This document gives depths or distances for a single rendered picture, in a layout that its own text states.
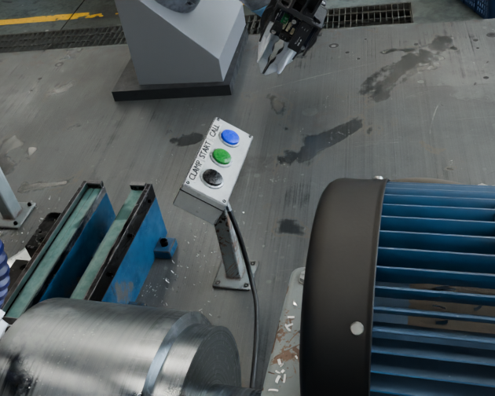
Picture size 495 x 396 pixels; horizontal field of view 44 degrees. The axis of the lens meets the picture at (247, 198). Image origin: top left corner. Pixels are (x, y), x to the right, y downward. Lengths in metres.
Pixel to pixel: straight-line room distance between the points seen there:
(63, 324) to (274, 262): 0.57
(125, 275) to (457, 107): 0.84
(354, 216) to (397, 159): 0.97
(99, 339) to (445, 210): 0.36
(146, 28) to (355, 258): 1.30
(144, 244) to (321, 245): 0.81
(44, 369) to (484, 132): 1.07
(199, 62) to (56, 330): 1.08
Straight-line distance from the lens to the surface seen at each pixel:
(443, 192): 0.40
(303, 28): 0.90
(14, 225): 1.40
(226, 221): 1.01
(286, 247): 1.15
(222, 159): 0.93
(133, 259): 1.11
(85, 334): 0.62
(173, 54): 1.61
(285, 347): 0.56
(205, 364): 0.62
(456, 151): 1.36
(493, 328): 0.37
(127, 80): 1.73
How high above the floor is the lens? 1.62
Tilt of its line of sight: 40 degrees down
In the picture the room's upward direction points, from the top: 11 degrees counter-clockwise
